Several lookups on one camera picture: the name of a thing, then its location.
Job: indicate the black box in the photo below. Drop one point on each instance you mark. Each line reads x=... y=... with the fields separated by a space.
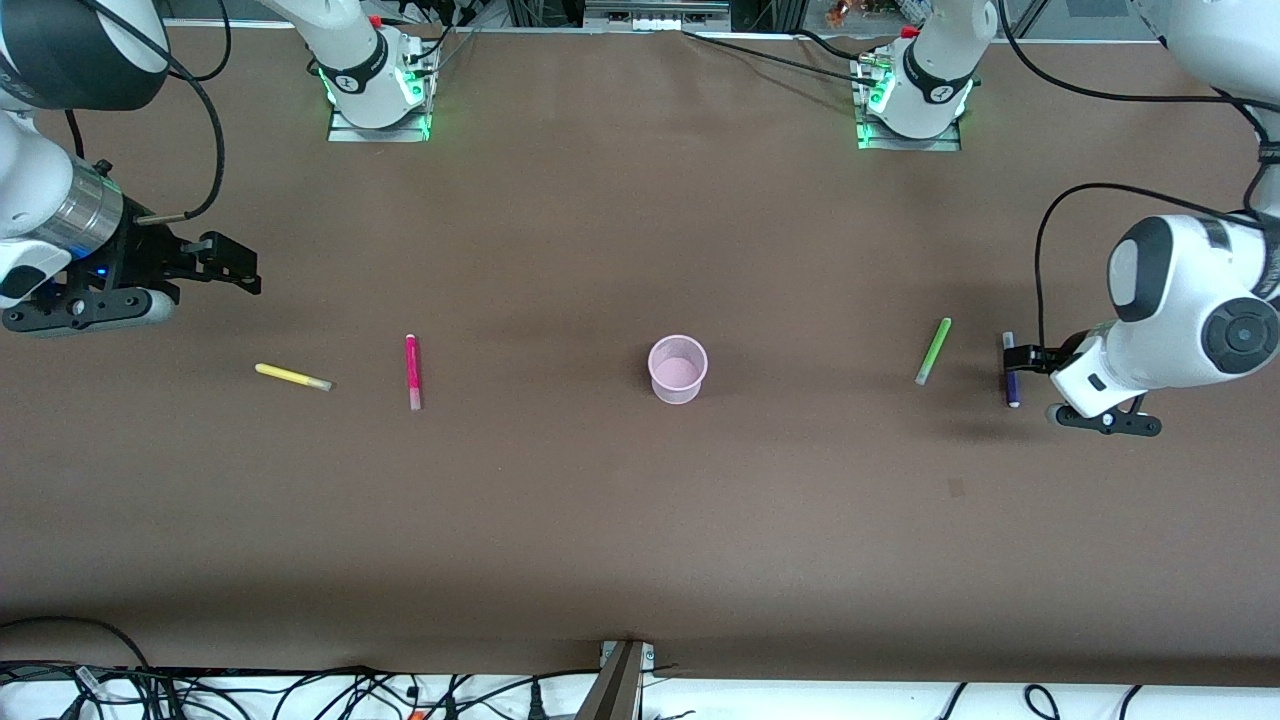
x=760 y=12

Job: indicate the yellow highlighter pen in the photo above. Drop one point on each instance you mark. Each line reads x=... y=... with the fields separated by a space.
x=290 y=376

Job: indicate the metal table bracket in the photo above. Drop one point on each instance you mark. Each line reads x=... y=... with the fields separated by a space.
x=622 y=685

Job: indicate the pink highlighter pen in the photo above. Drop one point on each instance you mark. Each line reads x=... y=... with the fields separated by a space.
x=412 y=370

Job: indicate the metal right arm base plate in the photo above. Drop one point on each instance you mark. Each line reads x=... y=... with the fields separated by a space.
x=345 y=132

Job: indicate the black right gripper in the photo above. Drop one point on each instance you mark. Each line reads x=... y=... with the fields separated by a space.
x=143 y=263

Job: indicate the purple pen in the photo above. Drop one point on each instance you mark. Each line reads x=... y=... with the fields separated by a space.
x=1012 y=390

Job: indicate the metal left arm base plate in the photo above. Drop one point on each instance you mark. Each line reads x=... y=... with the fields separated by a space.
x=935 y=144

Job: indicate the grey electronics box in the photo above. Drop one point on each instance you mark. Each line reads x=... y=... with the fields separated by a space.
x=655 y=12

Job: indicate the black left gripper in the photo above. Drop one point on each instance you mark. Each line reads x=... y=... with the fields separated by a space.
x=1056 y=358

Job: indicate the pink translucent pen holder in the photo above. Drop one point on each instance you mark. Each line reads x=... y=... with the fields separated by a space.
x=678 y=372

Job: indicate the green highlighter pen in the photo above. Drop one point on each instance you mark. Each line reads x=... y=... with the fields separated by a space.
x=934 y=350

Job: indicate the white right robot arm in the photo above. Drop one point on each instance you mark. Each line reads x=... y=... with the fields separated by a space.
x=30 y=190

